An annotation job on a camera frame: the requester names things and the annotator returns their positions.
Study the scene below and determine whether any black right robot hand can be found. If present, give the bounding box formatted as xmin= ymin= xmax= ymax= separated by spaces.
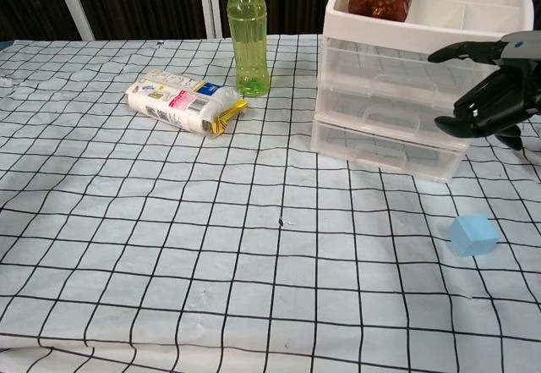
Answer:
xmin=427 ymin=30 xmax=541 ymax=151

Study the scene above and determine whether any blue foam cube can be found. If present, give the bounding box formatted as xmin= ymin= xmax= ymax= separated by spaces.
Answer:
xmin=447 ymin=215 xmax=499 ymax=258

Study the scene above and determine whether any clear plastic drawer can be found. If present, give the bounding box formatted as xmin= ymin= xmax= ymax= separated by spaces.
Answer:
xmin=310 ymin=117 xmax=469 ymax=184
xmin=319 ymin=36 xmax=487 ymax=112
xmin=315 ymin=87 xmax=466 ymax=137

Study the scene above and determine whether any green plastic bottle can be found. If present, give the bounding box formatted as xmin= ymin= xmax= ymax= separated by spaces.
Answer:
xmin=227 ymin=0 xmax=271 ymax=97

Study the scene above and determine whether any white black grid tablecloth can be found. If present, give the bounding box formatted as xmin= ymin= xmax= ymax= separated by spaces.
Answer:
xmin=0 ymin=34 xmax=541 ymax=373

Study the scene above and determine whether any white snack packet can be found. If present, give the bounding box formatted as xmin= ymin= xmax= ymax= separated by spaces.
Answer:
xmin=125 ymin=68 xmax=249 ymax=138

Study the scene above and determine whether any white compartment tray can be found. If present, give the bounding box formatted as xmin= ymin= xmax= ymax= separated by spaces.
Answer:
xmin=310 ymin=0 xmax=533 ymax=184

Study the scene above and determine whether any white partition post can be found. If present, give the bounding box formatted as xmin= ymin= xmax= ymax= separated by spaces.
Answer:
xmin=52 ymin=0 xmax=96 ymax=41
xmin=196 ymin=0 xmax=224 ymax=39

